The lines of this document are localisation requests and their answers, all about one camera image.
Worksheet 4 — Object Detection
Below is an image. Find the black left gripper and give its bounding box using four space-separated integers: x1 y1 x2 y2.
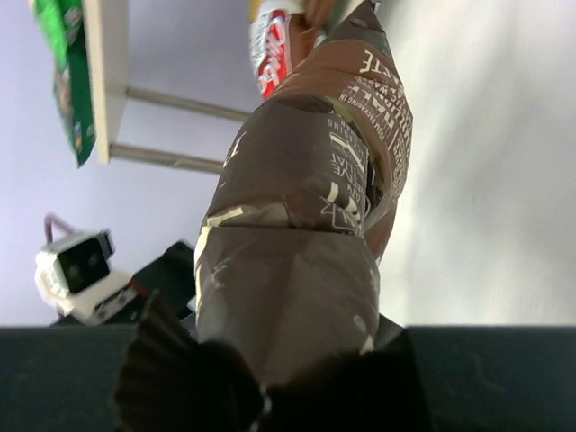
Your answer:
56 241 195 326

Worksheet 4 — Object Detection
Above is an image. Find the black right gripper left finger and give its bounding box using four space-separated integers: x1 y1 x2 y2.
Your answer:
1 326 134 431

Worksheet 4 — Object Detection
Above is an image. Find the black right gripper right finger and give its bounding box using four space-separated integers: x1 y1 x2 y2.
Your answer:
377 318 575 431

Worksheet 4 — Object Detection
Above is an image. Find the brown Kettle sea salt bag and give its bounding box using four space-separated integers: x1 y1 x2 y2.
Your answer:
112 0 433 432

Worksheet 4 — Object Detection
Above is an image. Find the brown Chuba bag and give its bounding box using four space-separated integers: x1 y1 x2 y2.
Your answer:
247 0 337 99

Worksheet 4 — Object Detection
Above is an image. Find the green Real hand cooked bag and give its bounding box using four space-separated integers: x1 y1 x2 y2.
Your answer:
29 0 96 167

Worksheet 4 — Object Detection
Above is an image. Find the white two-tier wooden shelf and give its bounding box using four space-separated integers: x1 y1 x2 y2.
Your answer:
82 0 249 174

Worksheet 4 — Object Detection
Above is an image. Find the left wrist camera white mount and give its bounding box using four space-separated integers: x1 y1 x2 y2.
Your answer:
35 230 139 326

